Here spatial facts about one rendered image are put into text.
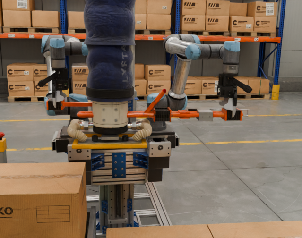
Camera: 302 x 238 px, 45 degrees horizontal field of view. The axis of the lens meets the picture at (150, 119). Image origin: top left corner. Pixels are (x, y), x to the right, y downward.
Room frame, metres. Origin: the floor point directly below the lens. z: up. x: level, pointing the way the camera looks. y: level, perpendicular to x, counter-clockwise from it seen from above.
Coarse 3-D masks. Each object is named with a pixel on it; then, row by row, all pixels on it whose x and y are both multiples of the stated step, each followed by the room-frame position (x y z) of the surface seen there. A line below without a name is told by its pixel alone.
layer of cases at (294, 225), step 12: (108, 228) 1.91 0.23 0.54; (120, 228) 1.91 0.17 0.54; (132, 228) 1.92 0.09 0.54; (144, 228) 1.92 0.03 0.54; (156, 228) 1.92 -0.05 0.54; (168, 228) 1.92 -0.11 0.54; (180, 228) 1.93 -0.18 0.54; (192, 228) 1.93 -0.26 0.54; (204, 228) 1.93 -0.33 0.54; (216, 228) 1.93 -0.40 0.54; (228, 228) 1.94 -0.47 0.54; (240, 228) 1.94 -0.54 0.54; (252, 228) 1.94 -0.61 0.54; (264, 228) 1.94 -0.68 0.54; (276, 228) 1.95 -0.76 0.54; (288, 228) 1.95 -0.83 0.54; (300, 228) 1.95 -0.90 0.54
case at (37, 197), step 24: (0, 168) 1.80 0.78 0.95; (24, 168) 1.80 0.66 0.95; (48, 168) 1.81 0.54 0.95; (72, 168) 1.82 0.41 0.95; (0, 192) 1.51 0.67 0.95; (24, 192) 1.51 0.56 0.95; (48, 192) 1.51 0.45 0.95; (72, 192) 1.52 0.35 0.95; (0, 216) 1.48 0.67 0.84; (24, 216) 1.49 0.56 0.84; (48, 216) 1.50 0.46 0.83; (72, 216) 1.52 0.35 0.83
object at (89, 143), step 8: (96, 136) 1.61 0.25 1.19; (72, 144) 1.57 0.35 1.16; (80, 144) 1.57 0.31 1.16; (88, 144) 1.57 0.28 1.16; (96, 144) 1.57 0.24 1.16; (104, 144) 1.57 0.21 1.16; (112, 144) 1.58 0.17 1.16; (120, 144) 1.58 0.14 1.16; (128, 144) 1.58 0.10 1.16; (136, 144) 1.59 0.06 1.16; (144, 144) 1.59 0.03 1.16
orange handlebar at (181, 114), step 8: (64, 104) 1.94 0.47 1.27; (72, 104) 1.95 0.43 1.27; (80, 104) 1.95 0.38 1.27; (88, 104) 1.95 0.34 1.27; (80, 112) 1.71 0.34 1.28; (88, 112) 1.72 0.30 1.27; (128, 112) 1.74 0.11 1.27; (136, 112) 1.74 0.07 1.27; (152, 112) 1.75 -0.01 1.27; (176, 112) 1.76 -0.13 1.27; (184, 112) 1.72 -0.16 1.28; (192, 112) 1.77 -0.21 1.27; (216, 112) 1.78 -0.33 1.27
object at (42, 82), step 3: (51, 75) 1.92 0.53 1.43; (54, 75) 1.92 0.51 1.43; (45, 78) 1.92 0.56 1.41; (48, 78) 1.92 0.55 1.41; (51, 78) 1.92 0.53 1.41; (39, 81) 1.93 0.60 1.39; (42, 81) 1.92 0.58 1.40; (45, 81) 1.92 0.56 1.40; (48, 81) 1.92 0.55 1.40; (39, 84) 1.92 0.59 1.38; (42, 84) 1.92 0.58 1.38; (45, 84) 1.94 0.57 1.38
